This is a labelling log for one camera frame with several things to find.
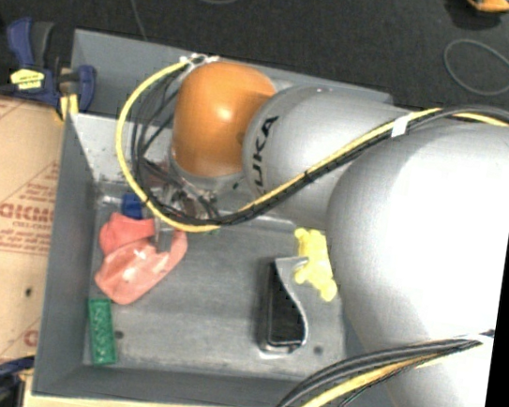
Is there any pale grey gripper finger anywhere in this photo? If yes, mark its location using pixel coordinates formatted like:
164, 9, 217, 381
151, 218, 179, 255

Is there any small blue block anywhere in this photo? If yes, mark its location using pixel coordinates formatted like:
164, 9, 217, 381
118, 191, 147, 222

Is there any grey metal bin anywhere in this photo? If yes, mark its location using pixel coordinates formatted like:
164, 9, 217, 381
20, 27, 447, 407

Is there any dark green flat block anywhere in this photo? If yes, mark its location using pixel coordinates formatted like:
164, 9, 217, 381
78, 295, 127, 369

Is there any yellow toy figure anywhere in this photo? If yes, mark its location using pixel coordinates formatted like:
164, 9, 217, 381
284, 226, 348, 305

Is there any brown cardboard board red print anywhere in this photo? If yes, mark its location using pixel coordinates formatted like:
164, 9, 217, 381
0, 95, 75, 384

